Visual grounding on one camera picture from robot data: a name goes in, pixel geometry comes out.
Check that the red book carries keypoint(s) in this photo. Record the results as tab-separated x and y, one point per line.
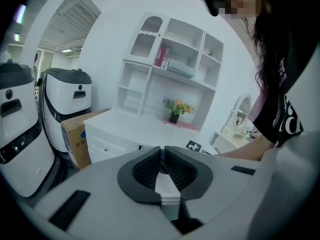
161	57

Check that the small dark shelf ornament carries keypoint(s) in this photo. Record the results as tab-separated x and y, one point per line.
210	52

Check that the white shelf cabinet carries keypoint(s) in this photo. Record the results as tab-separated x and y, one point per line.
180	66

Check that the brown cardboard box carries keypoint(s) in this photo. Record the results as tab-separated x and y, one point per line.
77	144

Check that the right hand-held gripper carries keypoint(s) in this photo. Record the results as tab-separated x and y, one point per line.
193	146

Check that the person's right forearm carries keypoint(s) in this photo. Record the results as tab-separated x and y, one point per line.
245	151

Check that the long ceiling light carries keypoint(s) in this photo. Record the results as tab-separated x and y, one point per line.
20	14

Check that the grey file box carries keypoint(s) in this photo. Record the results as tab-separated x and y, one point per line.
181	69

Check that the black head-worn camera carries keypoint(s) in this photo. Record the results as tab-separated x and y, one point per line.
211	4

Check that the short ceiling light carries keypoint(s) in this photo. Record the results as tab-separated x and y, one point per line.
16	37

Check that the flowers in black vase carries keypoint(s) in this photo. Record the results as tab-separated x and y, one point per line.
178	109

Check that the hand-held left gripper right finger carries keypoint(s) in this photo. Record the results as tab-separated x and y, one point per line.
200	179

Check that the white desk with drawers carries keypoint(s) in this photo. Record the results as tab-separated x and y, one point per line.
130	126

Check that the large white service robot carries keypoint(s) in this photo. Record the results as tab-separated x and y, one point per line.
22	144

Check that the small white service robot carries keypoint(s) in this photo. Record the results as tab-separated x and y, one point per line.
65	94

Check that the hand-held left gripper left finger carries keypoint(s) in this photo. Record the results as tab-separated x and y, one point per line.
130	181

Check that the person's black printed t-shirt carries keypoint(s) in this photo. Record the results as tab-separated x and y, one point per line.
282	114

